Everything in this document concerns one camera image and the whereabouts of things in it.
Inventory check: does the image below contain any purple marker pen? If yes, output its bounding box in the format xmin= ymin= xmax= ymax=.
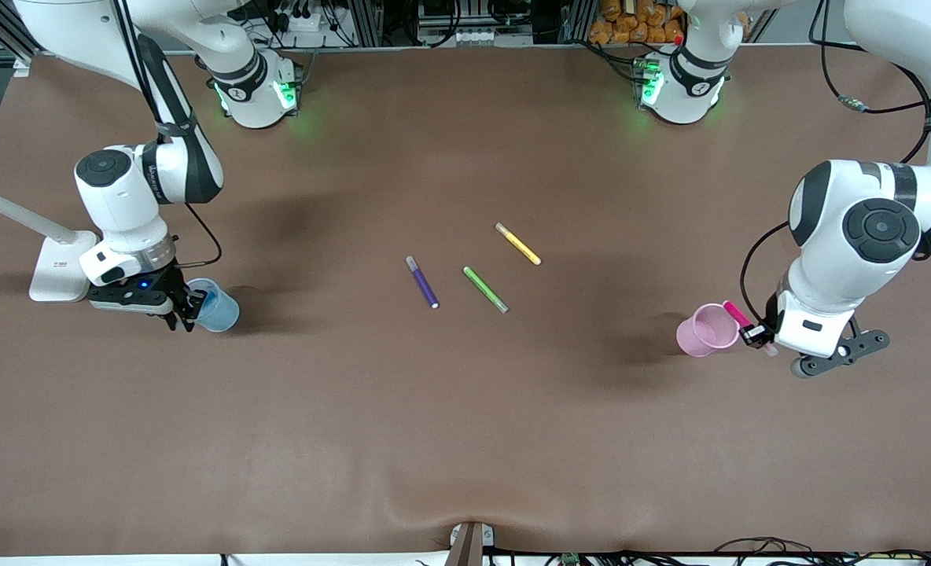
xmin=405 ymin=255 xmax=440 ymax=310

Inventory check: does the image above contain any green marker pen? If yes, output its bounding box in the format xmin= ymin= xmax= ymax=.
xmin=462 ymin=266 xmax=510 ymax=314

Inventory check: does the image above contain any light blue plastic cup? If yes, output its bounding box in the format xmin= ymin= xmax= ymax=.
xmin=185 ymin=277 xmax=241 ymax=333

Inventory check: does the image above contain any orange snack bag pile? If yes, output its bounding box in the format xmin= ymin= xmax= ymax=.
xmin=589 ymin=0 xmax=686 ymax=46

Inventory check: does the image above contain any white terminal strip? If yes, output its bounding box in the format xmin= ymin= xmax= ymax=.
xmin=448 ymin=28 xmax=507 ymax=46

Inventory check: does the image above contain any wooden camera post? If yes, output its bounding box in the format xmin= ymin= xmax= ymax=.
xmin=443 ymin=521 xmax=495 ymax=566

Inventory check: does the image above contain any white power strip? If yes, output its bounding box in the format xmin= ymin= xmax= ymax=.
xmin=267 ymin=4 xmax=342 ymax=50

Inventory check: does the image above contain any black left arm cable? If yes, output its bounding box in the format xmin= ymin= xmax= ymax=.
xmin=739 ymin=0 xmax=931 ymax=325

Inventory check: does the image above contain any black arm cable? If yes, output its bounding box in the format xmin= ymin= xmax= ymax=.
xmin=178 ymin=203 xmax=223 ymax=270
xmin=739 ymin=0 xmax=931 ymax=325

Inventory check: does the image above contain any yellow marker pen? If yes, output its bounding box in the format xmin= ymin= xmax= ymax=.
xmin=495 ymin=222 xmax=543 ymax=266

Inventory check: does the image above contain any pink plastic cup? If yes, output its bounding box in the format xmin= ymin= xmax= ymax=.
xmin=675 ymin=303 xmax=741 ymax=358

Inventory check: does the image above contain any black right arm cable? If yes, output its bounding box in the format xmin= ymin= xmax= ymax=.
xmin=178 ymin=203 xmax=223 ymax=270

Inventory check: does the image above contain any pink marker pen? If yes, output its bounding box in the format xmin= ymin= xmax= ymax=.
xmin=722 ymin=300 xmax=779 ymax=357

